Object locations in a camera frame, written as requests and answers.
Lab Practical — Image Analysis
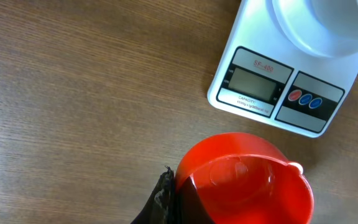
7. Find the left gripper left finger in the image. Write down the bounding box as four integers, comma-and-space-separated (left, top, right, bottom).
131, 166, 175, 224

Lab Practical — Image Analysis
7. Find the orange measuring scoop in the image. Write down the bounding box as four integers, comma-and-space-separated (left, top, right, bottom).
175, 133, 314, 223

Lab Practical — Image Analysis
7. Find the white digital kitchen scale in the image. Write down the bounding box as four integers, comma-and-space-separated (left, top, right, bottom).
208, 0, 358, 138

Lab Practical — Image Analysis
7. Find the white round bowl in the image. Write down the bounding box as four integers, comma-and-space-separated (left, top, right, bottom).
310, 0, 358, 42

